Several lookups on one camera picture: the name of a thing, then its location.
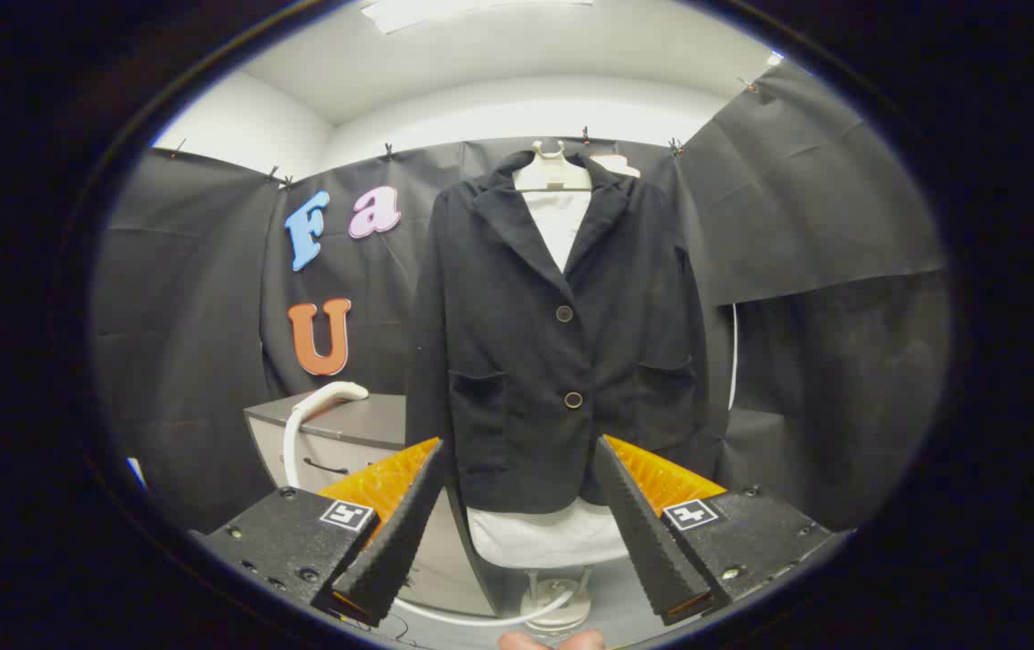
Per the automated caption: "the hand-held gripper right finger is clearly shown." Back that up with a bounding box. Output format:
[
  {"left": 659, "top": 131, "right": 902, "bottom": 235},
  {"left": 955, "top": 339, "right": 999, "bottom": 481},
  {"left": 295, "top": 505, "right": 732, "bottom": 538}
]
[{"left": 592, "top": 433, "right": 847, "bottom": 627}]

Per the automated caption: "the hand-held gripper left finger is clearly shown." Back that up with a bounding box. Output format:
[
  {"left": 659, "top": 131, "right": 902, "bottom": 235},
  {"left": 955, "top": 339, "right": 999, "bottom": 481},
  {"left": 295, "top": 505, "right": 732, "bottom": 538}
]
[{"left": 191, "top": 437, "right": 447, "bottom": 628}]

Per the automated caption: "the white shirt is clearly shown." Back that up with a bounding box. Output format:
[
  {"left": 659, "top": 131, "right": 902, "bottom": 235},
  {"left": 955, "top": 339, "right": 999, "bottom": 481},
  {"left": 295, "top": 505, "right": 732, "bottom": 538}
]
[{"left": 467, "top": 190, "right": 630, "bottom": 570}]

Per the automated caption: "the white garment steamer base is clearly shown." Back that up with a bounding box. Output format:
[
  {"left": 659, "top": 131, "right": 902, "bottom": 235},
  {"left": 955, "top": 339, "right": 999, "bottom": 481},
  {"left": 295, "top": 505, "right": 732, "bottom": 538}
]
[{"left": 519, "top": 567, "right": 594, "bottom": 633}]

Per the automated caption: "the black blazer jacket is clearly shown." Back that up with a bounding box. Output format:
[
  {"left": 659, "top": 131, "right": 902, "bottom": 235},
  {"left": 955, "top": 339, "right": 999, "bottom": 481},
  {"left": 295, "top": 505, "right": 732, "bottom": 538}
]
[{"left": 405, "top": 149, "right": 721, "bottom": 515}]

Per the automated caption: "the grey cabinet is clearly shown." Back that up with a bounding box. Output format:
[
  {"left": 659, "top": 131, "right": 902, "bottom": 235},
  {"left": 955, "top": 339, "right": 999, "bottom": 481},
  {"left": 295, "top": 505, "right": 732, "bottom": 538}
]
[{"left": 244, "top": 393, "right": 499, "bottom": 617}]

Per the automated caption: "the black backdrop cloth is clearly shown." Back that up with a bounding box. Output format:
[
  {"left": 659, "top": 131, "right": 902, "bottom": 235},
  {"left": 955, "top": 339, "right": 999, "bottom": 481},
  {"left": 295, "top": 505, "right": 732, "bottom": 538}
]
[{"left": 90, "top": 59, "right": 951, "bottom": 534}]

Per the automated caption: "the cream plastic hanger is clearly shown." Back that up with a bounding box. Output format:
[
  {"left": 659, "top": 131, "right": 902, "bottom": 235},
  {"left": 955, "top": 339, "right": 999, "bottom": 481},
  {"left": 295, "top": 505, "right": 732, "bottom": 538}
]
[{"left": 514, "top": 140, "right": 594, "bottom": 193}]

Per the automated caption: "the ceiling light panel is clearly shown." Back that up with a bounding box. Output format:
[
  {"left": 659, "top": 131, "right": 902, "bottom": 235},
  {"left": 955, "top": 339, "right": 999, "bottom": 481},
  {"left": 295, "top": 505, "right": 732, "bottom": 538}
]
[{"left": 361, "top": 0, "right": 594, "bottom": 35}]

